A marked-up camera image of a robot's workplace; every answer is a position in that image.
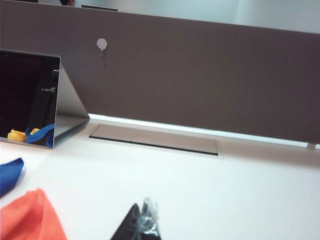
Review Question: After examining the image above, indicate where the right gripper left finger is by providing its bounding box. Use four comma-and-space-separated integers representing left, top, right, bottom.
109, 202, 143, 240

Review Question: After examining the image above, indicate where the white adhesive hook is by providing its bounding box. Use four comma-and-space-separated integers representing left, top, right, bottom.
95, 37, 109, 59

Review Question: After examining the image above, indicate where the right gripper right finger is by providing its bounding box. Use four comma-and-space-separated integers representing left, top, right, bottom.
139, 196, 164, 240

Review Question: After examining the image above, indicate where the silver standing mirror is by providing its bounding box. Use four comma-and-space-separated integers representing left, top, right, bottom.
0, 49, 91, 151

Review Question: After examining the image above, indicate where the brown desk partition panel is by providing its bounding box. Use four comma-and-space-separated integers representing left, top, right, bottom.
0, 0, 320, 149

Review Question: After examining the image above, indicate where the blue microfiber rag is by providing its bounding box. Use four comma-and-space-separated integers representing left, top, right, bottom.
0, 157, 25, 199

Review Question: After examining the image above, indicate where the orange microfiber rag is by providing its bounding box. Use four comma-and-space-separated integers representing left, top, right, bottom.
0, 187, 69, 240

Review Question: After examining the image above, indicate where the grey desk cable tray lid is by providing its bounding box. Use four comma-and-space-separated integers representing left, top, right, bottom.
88, 123, 219, 157

